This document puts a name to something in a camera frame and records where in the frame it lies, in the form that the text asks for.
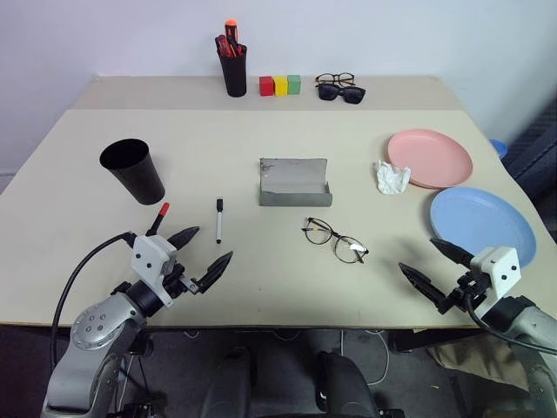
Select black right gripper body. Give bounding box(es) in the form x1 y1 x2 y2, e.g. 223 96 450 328
436 272 489 315

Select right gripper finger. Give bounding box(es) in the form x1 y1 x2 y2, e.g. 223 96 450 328
429 237 475 269
398 261 447 308

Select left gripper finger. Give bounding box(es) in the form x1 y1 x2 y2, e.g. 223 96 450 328
198 250 234 293
167 225 202 251

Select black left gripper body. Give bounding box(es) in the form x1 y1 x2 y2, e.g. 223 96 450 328
163 260 208 300

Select black pen with red cap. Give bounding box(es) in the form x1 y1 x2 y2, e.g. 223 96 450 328
145 202 171 238

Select white marker with black cap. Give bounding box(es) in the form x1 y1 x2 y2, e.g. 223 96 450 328
214 197 225 245

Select blue plastic plate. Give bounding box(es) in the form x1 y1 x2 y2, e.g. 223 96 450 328
429 186 538 269

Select white tissue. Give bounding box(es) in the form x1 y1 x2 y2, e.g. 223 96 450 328
375 159 412 195

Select grey glasses case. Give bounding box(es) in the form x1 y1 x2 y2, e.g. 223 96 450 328
258 157 333 207

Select tortoiseshell thin-rimmed glasses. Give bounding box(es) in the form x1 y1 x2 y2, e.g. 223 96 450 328
302 216 371 265

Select tan fabric bundle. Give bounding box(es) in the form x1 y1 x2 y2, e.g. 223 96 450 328
428 330 540 393

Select wide black plastic cup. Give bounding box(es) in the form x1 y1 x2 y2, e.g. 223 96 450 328
98 138 167 206

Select pink plastic plate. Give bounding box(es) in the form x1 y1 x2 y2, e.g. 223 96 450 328
387 128 473 191

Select dark rounded shape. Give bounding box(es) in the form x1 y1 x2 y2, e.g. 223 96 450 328
315 350 378 418

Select dark ribbed panel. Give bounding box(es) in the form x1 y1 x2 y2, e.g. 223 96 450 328
500 108 557 245

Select tall black pen holder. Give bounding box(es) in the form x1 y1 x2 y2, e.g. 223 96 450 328
218 45 249 98

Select black sunglasses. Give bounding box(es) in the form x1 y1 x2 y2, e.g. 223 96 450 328
317 84 366 105

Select dark framed clear glasses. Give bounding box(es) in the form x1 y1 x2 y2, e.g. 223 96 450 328
314 72 357 88

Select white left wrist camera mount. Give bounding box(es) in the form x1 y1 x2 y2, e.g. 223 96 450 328
131 234 179 308

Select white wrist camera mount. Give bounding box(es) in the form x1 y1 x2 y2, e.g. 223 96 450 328
469 246 522 317
131 234 179 308

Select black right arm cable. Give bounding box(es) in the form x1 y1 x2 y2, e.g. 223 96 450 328
464 292 557 352

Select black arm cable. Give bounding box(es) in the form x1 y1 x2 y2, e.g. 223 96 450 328
464 292 557 352
50 232 136 371

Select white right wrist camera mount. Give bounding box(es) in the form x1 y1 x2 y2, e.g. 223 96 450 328
469 246 522 317

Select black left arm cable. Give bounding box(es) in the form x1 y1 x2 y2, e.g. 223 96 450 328
50 232 136 371

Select white floor cable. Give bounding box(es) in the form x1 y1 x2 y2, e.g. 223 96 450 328
339 328 391 387

